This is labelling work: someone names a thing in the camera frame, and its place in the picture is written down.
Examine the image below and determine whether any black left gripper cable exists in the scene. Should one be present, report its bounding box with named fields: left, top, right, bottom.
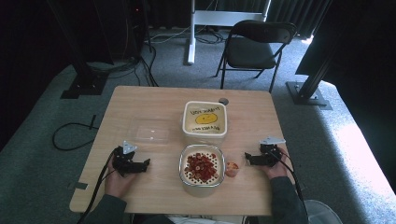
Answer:
left=76, top=148, right=119, bottom=224

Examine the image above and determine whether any strainer bowl of red fruits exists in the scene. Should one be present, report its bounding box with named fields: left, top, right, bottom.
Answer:
left=177, top=144, right=226, bottom=198

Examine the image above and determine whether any person's lap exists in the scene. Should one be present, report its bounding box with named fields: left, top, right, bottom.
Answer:
left=130, top=214, right=260, bottom=224

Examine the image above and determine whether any black floor cable loop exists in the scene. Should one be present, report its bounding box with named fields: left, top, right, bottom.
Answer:
left=51, top=114, right=100, bottom=152

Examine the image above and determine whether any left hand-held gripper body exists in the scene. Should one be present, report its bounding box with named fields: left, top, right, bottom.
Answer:
left=111, top=140, right=148, bottom=177

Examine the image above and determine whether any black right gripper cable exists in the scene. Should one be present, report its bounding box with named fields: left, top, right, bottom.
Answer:
left=268, top=149, right=309, bottom=222

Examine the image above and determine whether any clear plastic lid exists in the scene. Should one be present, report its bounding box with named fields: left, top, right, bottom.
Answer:
left=126, top=117, right=172, bottom=147

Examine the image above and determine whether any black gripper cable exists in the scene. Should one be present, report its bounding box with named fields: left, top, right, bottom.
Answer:
left=268, top=149, right=309, bottom=222
left=76, top=148, right=119, bottom=224

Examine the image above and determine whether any small cup of orange pieces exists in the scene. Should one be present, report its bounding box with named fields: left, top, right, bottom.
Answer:
left=225, top=160, right=241, bottom=178

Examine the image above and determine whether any black folding chair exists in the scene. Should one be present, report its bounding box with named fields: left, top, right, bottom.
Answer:
left=214, top=20, right=298, bottom=93

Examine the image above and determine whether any black metal stand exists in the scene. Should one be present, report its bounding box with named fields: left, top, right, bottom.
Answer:
left=46, top=0, right=110, bottom=100
left=285, top=0, right=353, bottom=110

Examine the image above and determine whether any grey tape strip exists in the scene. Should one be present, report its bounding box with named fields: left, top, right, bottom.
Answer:
left=66, top=181, right=89, bottom=190

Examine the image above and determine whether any person's left hand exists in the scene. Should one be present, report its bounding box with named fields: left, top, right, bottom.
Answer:
left=104, top=162, right=138, bottom=199

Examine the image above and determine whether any white round object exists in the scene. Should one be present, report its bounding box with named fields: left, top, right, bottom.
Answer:
left=303, top=199, right=344, bottom=224

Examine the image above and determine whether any cream container with smiley face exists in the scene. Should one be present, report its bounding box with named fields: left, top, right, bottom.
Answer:
left=181, top=100, right=229, bottom=147

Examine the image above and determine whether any person's right hand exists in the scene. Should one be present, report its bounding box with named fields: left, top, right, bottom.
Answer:
left=259, top=147, right=290, bottom=180

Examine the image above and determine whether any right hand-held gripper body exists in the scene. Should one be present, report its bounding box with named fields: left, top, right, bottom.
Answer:
left=251, top=135, right=287, bottom=168

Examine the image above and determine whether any wooden table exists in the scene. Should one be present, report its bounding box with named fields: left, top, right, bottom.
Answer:
left=68, top=85, right=301, bottom=217

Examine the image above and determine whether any white desk frame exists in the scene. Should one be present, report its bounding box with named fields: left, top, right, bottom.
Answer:
left=186, top=0, right=272, bottom=65

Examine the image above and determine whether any bundle of floor cables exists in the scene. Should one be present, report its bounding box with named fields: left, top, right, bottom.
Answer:
left=87, top=24, right=225, bottom=88

